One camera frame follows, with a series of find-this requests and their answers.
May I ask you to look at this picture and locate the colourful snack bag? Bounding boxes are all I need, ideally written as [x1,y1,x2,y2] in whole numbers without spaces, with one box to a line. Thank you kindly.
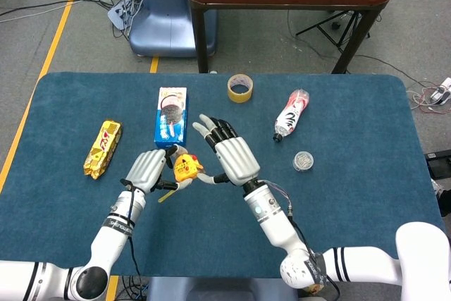
[299,281,323,295]

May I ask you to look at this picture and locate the black blue cables under table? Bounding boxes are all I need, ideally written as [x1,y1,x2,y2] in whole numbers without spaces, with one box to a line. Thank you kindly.
[119,275,149,301]

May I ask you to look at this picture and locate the plastic bottle red white label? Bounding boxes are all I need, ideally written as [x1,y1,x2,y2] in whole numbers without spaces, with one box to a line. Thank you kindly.
[271,89,311,144]

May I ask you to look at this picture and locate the yellow foil snack packet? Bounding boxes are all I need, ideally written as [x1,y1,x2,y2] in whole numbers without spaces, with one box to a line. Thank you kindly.
[82,120,123,180]

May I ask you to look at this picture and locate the grey blue robot torso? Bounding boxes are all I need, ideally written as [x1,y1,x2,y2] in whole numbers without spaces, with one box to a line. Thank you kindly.
[146,276,299,301]

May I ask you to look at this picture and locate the black flat box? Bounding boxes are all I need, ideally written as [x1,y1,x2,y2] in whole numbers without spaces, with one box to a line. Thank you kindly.
[424,151,451,179]

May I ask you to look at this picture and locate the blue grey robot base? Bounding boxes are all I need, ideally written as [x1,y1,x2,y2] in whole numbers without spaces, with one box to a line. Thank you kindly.
[128,0,218,58]

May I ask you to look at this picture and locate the clear round clip container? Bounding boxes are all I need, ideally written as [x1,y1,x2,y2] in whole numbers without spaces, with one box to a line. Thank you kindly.
[292,150,315,173]

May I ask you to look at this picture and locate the black tripod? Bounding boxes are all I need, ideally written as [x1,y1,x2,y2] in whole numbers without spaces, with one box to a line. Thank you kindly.
[295,10,371,51]

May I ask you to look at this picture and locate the yellow tape measure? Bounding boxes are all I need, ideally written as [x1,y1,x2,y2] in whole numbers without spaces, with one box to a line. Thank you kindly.
[157,152,206,204]

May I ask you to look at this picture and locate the yellow packing tape roll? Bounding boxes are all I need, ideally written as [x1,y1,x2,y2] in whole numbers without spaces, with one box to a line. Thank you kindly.
[227,73,254,104]

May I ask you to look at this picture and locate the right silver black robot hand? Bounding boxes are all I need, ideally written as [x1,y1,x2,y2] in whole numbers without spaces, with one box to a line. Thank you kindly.
[192,113,261,188]

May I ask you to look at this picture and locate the blue felt table cover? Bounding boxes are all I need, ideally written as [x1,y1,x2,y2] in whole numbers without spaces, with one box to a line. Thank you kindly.
[0,71,447,279]

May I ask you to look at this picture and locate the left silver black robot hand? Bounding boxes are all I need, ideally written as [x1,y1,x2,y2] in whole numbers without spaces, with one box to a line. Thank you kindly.
[121,144,194,195]

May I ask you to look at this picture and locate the white power strip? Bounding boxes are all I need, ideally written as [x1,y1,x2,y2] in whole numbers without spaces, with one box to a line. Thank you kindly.
[107,0,137,31]

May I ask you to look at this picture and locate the blue cookie box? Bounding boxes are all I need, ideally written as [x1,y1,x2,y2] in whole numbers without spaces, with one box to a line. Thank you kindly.
[154,86,190,149]

